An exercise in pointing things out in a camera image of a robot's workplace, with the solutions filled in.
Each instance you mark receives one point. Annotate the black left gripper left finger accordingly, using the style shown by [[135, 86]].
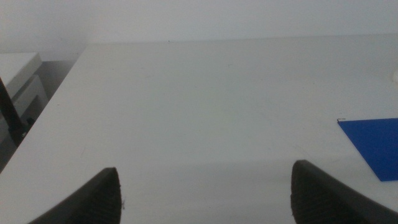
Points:
[[99, 199]]

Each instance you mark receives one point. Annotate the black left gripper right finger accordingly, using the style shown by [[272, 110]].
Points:
[[314, 199]]

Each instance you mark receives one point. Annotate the blue rectangular mat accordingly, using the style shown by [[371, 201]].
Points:
[[376, 146]]

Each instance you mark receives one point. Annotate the white side cabinet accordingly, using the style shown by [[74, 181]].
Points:
[[18, 67]]

